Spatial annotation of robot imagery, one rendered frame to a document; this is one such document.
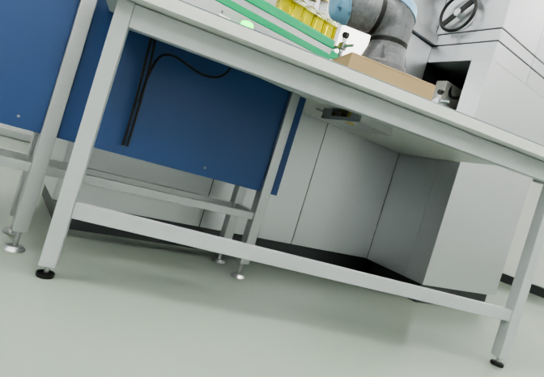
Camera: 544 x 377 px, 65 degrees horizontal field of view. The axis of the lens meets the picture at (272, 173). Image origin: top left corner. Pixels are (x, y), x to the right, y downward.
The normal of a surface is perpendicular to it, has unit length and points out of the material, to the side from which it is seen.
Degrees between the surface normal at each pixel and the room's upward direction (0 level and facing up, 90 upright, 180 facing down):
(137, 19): 90
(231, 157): 90
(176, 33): 90
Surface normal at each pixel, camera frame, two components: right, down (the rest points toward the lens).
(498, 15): -0.79, -0.24
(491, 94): 0.54, 0.17
